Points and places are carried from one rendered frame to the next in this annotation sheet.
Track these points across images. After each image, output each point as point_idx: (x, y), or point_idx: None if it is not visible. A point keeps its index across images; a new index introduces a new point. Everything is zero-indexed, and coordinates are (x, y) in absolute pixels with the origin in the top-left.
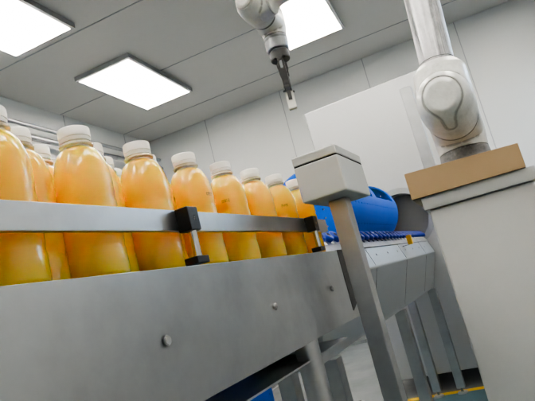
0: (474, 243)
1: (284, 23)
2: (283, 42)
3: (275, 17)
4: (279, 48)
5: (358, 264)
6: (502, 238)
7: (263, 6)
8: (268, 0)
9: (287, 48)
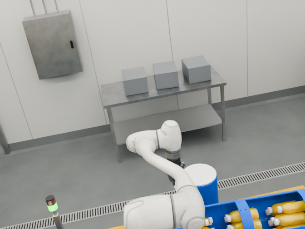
0: None
1: (173, 146)
2: (169, 158)
3: (159, 147)
4: (168, 159)
5: None
6: None
7: (137, 153)
8: (138, 153)
9: (173, 160)
